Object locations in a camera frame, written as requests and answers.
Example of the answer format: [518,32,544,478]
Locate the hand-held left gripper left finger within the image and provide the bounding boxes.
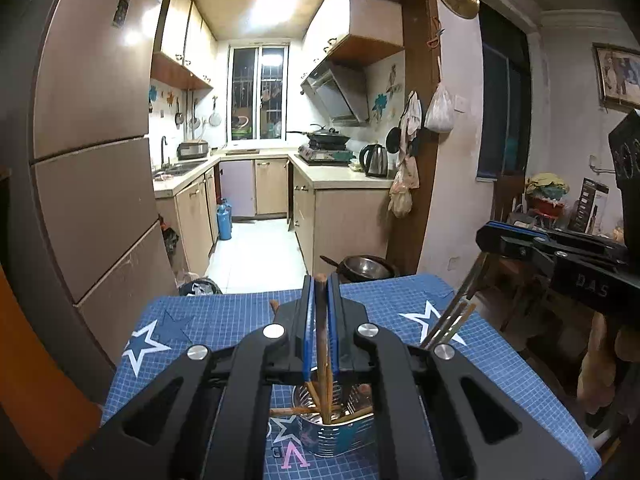
[60,275,317,480]

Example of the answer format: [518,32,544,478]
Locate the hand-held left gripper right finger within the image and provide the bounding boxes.
[326,274,586,480]

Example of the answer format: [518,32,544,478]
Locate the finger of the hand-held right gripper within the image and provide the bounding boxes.
[487,219,552,242]
[475,226,535,262]

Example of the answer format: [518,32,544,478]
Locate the light wooden chopstick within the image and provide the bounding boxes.
[314,273,332,424]
[269,300,322,407]

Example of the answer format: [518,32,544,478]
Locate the dark wooden chopstick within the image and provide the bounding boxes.
[420,252,489,349]

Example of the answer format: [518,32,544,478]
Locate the perforated metal utensil holder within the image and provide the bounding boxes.
[270,367,377,459]

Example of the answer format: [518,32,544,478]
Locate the person's right hand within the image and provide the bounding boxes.
[576,310,640,414]

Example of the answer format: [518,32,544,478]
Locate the steel basin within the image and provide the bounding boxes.
[341,255,397,284]

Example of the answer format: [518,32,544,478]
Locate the black product box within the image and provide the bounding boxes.
[569,177,611,234]

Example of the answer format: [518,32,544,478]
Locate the blue grid star tablecloth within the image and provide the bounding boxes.
[100,273,601,480]

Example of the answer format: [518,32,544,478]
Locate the beige hanging plastic bag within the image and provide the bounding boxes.
[388,155,421,219]

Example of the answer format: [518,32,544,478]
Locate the beige kitchen base cabinets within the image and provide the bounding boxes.
[152,152,396,278]

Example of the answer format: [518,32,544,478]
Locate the black trash bag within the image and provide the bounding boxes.
[178,278,224,297]

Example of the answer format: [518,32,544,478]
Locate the dark framed window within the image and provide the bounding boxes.
[476,2,532,182]

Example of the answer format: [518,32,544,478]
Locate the blue gas cylinder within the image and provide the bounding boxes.
[215,198,234,242]

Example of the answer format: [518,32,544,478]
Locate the white hanging plastic bag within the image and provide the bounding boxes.
[424,81,456,134]

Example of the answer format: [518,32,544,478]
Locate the steel electric kettle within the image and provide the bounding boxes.
[359,143,390,179]

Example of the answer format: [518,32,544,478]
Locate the gas stove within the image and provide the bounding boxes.
[298,143,352,167]

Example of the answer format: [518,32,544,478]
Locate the black wok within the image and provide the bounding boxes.
[286,125,352,147]

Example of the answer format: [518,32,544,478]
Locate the silver countertop oven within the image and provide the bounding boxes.
[176,140,210,160]

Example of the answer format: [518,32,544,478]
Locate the steel range hood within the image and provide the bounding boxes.
[300,56,371,127]

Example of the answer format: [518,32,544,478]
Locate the barred kitchen window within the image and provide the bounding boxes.
[227,42,291,142]

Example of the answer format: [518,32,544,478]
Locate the silver refrigerator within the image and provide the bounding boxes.
[29,0,179,363]

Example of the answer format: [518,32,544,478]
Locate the orange wooden door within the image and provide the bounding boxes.
[0,260,103,480]

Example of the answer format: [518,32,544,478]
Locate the ceiling lamp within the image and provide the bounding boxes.
[256,0,297,27]

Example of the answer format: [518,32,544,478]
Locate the framed wall picture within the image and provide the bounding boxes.
[592,42,640,113]

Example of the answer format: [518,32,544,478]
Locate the wooden wall cabinet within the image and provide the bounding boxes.
[299,0,406,67]
[151,0,219,92]

